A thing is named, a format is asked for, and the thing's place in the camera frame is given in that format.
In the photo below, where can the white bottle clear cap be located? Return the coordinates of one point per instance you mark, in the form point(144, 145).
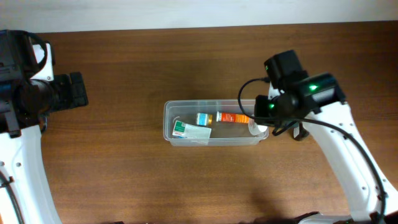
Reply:
point(256, 129)

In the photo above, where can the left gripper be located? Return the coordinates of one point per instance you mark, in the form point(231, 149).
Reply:
point(65, 85)

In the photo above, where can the dark bottle white cap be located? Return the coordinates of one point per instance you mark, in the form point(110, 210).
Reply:
point(300, 133)

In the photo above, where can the small blue-label gold-cap bottle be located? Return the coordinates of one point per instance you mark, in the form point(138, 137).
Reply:
point(204, 119)

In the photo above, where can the white green medicine box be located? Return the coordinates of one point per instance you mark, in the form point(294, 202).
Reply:
point(188, 131)

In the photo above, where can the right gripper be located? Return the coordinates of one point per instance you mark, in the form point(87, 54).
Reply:
point(259, 107)

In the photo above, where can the clear plastic container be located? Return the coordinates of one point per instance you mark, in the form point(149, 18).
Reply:
point(222, 133)

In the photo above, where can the orange tablet tube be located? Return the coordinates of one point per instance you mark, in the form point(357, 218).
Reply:
point(232, 118)

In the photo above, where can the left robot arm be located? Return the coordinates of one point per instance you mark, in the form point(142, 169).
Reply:
point(30, 91)

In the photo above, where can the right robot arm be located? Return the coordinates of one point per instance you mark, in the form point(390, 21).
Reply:
point(319, 105)

